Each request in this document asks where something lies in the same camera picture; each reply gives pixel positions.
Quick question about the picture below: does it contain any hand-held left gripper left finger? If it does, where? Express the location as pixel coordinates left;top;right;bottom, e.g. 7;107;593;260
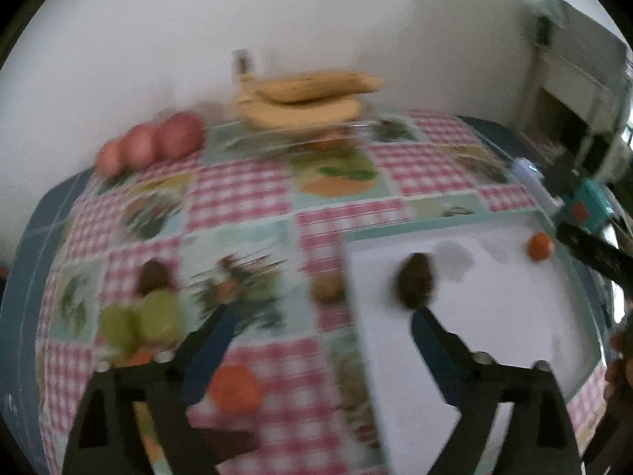
62;302;263;475

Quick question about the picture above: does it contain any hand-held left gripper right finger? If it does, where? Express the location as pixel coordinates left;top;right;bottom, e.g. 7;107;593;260
410;307;582;475

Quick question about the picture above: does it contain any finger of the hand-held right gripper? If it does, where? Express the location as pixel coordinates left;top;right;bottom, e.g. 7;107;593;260
556;222;633;290

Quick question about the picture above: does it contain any orange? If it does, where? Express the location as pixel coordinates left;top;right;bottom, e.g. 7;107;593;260
208;363;265;414
527;232;553;262
119;349;164;368

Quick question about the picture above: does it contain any green pear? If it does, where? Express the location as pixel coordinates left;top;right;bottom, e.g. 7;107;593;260
99;304;139;352
136;291;181;344

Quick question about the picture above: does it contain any dark brown avocado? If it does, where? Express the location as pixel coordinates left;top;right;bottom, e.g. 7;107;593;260
393;252;438;310

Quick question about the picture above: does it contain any tan round fruit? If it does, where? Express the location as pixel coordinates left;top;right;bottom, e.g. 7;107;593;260
311;270;347;305

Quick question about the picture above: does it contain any person's right hand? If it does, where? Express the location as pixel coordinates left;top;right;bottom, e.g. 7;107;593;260
606;329;633;407

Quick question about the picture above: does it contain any teal plastic box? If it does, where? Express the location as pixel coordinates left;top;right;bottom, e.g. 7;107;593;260
569;180;611;233

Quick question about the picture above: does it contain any white mat teal border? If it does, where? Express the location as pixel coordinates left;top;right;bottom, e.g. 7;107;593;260
343;208;606;475

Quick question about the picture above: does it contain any black power adapter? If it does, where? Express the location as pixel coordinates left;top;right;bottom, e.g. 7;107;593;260
544;156;579;194

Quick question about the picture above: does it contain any dark round fruit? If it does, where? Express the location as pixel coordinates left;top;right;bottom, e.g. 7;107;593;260
137;260;174;298

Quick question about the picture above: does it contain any white power strip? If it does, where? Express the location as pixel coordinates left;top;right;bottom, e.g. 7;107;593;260
509;157;565;209

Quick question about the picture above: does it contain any pink checkered tablecloth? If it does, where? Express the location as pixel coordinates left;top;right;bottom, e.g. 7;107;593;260
34;109;609;475

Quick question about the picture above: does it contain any white shelf unit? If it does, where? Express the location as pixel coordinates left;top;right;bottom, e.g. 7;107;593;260
519;0;633;184

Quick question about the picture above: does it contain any red apple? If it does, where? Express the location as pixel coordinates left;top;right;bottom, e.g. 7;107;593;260
96;141;124;176
121;125;161;168
157;113;206;162

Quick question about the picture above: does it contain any glass plate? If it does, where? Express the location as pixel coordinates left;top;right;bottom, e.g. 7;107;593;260
247;119;391;155

